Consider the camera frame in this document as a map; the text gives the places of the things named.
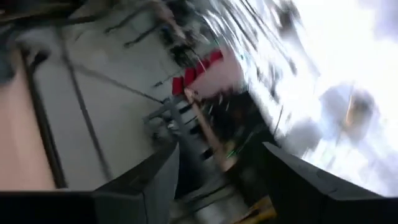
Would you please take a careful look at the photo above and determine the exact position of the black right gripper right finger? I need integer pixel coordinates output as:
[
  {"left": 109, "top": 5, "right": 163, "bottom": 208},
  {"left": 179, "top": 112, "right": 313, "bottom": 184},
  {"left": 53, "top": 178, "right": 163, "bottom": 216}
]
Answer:
[{"left": 262, "top": 142, "right": 338, "bottom": 224}]

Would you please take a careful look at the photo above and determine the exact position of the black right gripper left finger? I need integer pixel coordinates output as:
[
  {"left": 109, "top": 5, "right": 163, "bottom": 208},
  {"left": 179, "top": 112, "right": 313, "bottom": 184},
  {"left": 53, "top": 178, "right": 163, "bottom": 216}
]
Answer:
[{"left": 93, "top": 144, "right": 181, "bottom": 224}]

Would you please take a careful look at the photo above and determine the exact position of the red plastic storage bin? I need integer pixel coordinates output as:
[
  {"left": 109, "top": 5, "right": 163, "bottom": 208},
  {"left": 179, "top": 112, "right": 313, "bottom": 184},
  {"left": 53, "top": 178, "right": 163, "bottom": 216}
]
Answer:
[
  {"left": 183, "top": 67, "right": 197, "bottom": 87},
  {"left": 195, "top": 58, "right": 210, "bottom": 75},
  {"left": 172, "top": 77, "right": 185, "bottom": 96}
]

